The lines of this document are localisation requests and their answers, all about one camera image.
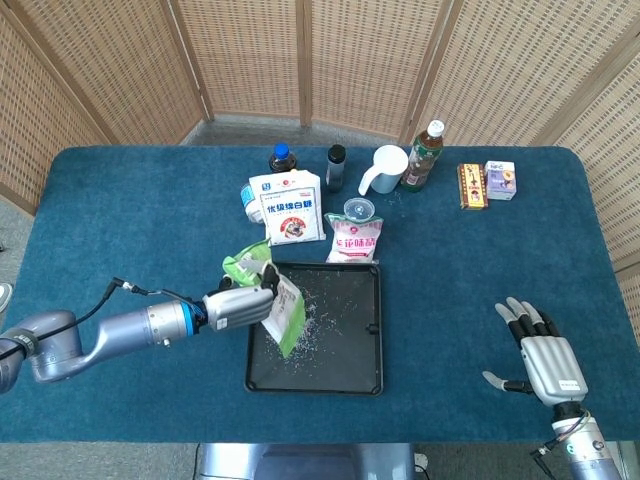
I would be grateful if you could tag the tea bottle white cap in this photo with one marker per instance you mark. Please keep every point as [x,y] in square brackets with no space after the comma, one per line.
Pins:
[422,160]

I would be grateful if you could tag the white jar blue label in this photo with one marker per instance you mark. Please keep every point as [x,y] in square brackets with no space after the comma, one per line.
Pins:
[250,202]

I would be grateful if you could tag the blue table cloth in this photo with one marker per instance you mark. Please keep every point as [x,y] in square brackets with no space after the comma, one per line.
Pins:
[125,210]

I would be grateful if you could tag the dark bottle blue cap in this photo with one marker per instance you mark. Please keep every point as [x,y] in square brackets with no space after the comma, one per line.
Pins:
[283,159]

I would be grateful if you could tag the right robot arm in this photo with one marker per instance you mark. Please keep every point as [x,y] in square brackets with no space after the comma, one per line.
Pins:
[582,445]

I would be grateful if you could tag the woven bamboo folding screen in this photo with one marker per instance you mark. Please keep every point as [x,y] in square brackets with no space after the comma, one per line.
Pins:
[320,60]

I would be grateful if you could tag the purple white carton box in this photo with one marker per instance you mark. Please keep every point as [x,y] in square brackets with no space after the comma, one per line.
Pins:
[501,181]

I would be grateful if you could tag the red yellow carton box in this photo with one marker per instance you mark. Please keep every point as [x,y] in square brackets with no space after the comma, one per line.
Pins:
[472,187]

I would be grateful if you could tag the spilled white grains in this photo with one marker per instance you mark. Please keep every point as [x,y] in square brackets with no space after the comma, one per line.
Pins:
[320,320]

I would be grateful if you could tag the dark bottle black cap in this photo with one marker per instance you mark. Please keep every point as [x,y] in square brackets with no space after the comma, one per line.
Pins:
[335,169]

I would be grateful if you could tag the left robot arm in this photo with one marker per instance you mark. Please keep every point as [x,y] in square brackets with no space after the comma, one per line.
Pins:
[110,335]

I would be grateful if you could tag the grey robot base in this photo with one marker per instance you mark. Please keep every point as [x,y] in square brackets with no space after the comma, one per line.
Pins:
[305,461]

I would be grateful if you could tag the pink white seasoning bag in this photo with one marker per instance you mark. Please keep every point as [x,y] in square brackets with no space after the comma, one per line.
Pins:
[354,239]

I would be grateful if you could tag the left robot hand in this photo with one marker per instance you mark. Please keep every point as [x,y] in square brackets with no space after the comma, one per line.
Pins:
[240,307]

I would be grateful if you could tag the white plastic measuring jug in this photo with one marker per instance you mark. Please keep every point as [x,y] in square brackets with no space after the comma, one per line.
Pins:
[384,171]

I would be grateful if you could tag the green white starch bag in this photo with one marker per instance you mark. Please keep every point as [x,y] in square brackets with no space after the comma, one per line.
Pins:
[280,310]

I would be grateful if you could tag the white sugar bag blue print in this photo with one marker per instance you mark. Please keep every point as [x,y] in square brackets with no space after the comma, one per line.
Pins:
[291,210]

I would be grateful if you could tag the black square tray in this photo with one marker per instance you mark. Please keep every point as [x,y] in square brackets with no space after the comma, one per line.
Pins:
[330,345]

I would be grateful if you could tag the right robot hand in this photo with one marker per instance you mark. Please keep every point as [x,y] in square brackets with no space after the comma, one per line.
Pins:
[547,360]

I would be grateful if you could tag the clear round plastic container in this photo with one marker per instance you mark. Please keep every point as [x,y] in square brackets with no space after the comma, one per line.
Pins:
[359,208]

